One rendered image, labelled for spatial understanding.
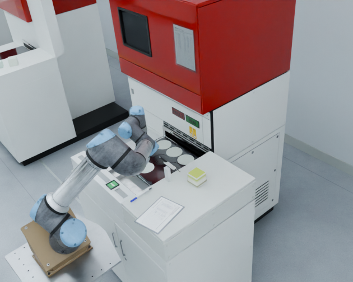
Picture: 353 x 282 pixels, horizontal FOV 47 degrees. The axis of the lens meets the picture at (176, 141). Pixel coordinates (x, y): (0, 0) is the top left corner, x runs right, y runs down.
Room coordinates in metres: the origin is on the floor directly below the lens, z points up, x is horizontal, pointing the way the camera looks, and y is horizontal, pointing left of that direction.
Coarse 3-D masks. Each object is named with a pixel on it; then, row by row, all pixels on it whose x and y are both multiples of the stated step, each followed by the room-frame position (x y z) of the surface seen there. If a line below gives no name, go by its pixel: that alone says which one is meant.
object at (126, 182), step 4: (116, 172) 1.86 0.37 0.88; (124, 176) 1.82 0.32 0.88; (120, 180) 1.79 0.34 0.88; (124, 180) 1.78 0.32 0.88; (128, 180) 1.78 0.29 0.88; (124, 184) 1.75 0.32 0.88; (128, 184) 1.75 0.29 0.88; (132, 184) 1.74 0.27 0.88; (128, 188) 1.71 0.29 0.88; (132, 188) 1.71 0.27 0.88; (136, 188) 1.71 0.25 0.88; (136, 192) 1.67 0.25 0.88
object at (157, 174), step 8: (176, 144) 2.06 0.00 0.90; (160, 152) 1.99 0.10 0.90; (184, 152) 1.97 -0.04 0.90; (152, 160) 1.92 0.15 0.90; (160, 160) 1.92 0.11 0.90; (168, 160) 1.91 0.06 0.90; (176, 160) 1.90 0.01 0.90; (160, 168) 1.84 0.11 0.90; (176, 168) 1.82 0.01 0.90; (144, 176) 1.78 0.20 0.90; (152, 176) 1.77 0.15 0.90; (160, 176) 1.77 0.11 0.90; (152, 184) 1.70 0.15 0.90
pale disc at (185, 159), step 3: (180, 156) 1.93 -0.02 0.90; (183, 156) 1.93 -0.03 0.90; (186, 156) 1.93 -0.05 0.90; (189, 156) 1.93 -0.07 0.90; (192, 156) 1.92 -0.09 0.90; (177, 159) 1.91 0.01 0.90; (180, 159) 1.90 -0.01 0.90; (183, 159) 1.90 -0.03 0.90; (186, 159) 1.90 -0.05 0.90; (189, 159) 1.89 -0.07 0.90; (192, 159) 1.89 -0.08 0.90; (180, 162) 1.88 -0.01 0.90; (183, 162) 1.87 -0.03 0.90; (186, 162) 1.87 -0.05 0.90; (189, 162) 1.87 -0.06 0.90
